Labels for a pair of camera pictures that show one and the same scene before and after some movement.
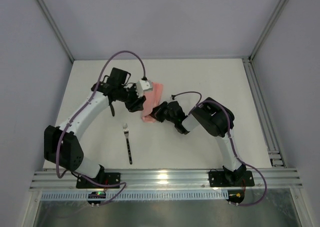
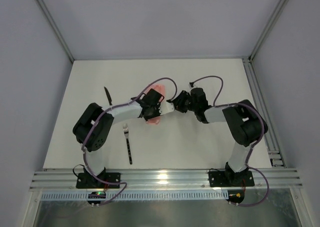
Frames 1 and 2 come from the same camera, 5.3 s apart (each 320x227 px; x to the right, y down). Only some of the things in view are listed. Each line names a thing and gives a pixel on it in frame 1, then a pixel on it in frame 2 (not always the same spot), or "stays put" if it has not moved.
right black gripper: [162, 112] -> [180, 102]
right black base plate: [238, 178] stays put
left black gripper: [136, 101] -> [152, 111]
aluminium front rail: [163, 180] stays put
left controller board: [98, 194] stays put
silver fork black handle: [126, 130] stays put
